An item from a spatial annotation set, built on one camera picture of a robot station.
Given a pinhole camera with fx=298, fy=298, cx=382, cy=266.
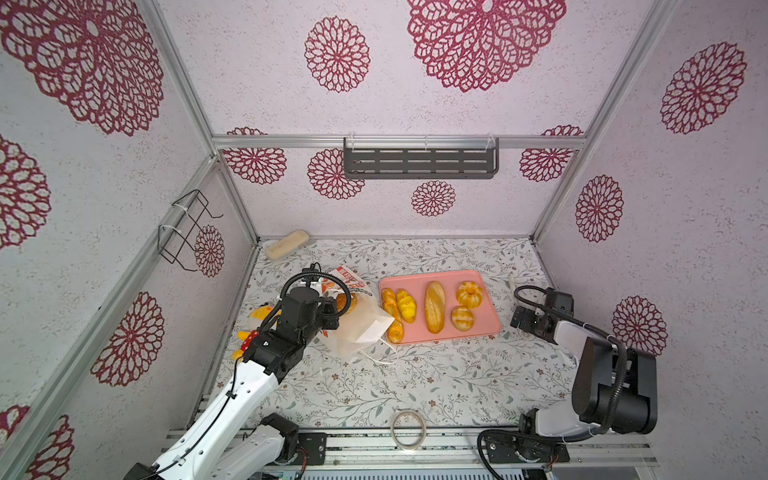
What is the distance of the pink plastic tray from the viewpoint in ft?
3.14

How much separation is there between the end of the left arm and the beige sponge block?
0.62m

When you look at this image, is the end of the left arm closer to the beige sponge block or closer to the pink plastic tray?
the pink plastic tray

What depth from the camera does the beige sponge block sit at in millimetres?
1148
